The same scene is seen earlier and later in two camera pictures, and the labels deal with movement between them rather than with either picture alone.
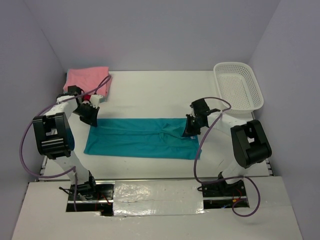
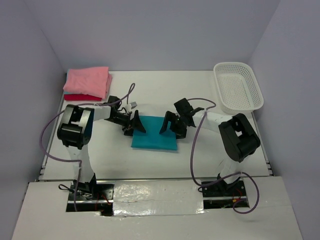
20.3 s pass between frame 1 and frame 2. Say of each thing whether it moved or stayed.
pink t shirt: stayed
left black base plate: stayed
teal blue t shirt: moved
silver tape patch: stayed
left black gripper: moved
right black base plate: stayed
